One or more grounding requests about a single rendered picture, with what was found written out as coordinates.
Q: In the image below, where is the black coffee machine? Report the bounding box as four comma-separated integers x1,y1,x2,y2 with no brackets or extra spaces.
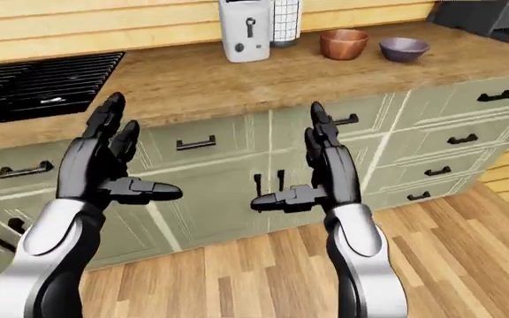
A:
428,0,509,45

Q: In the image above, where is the green kitchen cabinet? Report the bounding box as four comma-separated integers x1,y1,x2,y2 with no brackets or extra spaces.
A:
0,72,509,295

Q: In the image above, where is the brown wooden bowl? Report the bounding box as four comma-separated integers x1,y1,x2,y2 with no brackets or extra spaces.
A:
319,28,369,61

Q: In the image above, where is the paper towel roll holder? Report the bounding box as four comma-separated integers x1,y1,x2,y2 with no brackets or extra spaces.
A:
269,0,303,49

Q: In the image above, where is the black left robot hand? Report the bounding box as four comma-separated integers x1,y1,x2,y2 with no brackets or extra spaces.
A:
56,91,184,211

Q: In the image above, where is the black gas stove grate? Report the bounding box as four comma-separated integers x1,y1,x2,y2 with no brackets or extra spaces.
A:
0,50,126,127

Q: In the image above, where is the purple ceramic bowl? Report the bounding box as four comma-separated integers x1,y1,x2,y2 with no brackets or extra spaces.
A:
378,36,431,64

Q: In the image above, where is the white kitchen appliance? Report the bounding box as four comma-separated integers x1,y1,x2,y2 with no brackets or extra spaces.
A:
217,0,272,64

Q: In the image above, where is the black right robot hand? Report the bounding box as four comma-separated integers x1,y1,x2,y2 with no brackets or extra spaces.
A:
250,101,363,215

